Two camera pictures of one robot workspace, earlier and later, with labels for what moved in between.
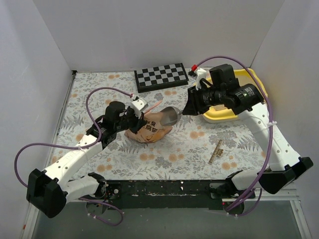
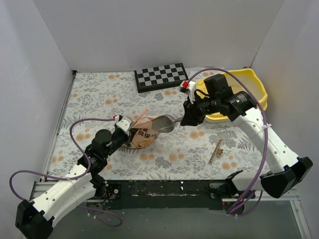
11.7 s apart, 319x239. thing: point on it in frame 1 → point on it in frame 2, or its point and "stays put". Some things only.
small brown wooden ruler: [218, 152] stays put
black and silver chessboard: [160, 77] stays put
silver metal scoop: [170, 116] → [165, 123]
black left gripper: [137, 121] → [129, 134]
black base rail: [186, 194] stays put
